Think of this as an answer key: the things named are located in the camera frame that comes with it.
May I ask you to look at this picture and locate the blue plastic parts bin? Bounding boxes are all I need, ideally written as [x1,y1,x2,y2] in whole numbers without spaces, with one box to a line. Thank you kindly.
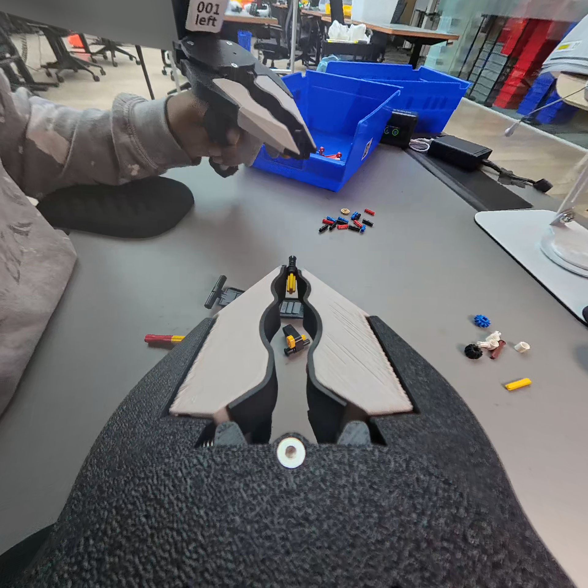
[323,60,473,122]
[251,69,402,194]

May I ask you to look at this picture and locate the black yellow toy joint piece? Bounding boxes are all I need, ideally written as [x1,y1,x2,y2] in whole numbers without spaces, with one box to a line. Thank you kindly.
[282,323,311,357]

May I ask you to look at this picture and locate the grey desk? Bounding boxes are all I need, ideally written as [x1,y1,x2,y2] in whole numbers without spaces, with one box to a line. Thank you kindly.
[0,133,588,588]

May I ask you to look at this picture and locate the white storage box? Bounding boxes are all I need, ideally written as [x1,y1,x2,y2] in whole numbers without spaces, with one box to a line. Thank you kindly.
[351,0,401,27]

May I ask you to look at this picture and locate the person's left forearm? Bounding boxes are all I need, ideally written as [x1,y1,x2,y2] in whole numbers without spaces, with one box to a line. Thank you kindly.
[0,85,200,199]

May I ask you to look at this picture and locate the black adapter cable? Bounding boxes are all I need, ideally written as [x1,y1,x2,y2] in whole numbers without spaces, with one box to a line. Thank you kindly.
[482,158,555,194]

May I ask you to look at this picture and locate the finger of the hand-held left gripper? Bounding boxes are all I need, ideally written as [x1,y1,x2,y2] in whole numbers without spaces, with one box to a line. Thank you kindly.
[212,77,302,157]
[254,75,318,158]

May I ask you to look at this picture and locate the pile of small connector pins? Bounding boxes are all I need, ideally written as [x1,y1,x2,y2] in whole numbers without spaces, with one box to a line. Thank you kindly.
[318,209,375,236]

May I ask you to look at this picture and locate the crumpled white plastic bags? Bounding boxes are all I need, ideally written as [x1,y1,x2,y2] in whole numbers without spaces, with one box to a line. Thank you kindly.
[326,19,369,43]

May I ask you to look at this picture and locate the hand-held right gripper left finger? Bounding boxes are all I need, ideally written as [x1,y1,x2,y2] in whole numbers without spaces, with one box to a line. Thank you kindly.
[169,266,286,445]

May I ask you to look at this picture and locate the black device with green lights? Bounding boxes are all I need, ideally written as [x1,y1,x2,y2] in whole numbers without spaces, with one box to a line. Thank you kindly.
[383,109,420,149]

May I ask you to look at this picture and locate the white metal book stand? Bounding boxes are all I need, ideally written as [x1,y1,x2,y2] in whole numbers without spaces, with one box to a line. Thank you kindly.
[474,156,588,328]

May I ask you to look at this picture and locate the person's left hand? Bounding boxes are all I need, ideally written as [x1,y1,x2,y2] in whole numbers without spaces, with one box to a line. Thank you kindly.
[165,91,263,167]

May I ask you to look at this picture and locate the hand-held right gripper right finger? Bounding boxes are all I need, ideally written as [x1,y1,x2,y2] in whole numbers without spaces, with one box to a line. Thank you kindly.
[298,268,414,445]

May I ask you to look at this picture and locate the black curved toy roof assembly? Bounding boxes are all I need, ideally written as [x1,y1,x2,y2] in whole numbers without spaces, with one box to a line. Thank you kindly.
[204,274,305,320]

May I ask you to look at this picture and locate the stack of red blue bins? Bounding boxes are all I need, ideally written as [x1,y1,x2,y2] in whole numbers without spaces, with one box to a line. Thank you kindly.
[493,17,588,126]

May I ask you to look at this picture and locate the background wooden office desk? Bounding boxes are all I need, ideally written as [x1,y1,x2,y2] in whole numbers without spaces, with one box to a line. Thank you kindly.
[220,9,461,70]

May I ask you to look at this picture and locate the wire page holder arm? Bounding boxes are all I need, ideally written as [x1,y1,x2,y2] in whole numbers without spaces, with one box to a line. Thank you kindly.
[504,89,588,138]

